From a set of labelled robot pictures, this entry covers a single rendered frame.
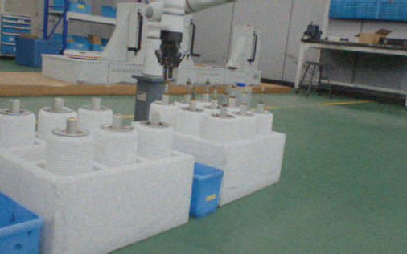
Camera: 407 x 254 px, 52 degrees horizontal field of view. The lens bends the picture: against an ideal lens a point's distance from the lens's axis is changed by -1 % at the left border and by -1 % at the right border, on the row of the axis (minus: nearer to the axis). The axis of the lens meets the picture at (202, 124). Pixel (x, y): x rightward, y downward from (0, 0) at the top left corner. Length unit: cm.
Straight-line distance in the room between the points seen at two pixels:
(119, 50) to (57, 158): 306
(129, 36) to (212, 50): 433
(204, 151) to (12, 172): 55
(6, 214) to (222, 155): 59
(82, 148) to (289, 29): 651
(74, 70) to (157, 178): 257
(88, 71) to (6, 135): 248
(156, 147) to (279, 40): 637
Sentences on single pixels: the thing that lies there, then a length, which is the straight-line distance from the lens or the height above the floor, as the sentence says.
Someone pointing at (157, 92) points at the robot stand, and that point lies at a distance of 189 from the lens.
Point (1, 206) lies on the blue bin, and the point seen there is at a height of 9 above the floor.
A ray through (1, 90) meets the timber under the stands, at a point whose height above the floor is 4.
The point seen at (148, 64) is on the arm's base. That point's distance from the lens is 191.
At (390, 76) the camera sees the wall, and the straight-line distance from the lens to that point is 652.
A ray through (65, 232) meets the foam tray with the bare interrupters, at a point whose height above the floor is 8.
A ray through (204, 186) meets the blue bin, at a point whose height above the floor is 9.
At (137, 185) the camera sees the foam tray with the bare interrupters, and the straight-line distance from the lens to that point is 93.
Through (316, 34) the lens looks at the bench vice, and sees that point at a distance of 617.
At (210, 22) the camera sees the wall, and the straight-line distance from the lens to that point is 821.
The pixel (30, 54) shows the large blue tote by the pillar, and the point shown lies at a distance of 593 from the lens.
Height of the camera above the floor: 44
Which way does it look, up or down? 10 degrees down
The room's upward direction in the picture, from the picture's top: 6 degrees clockwise
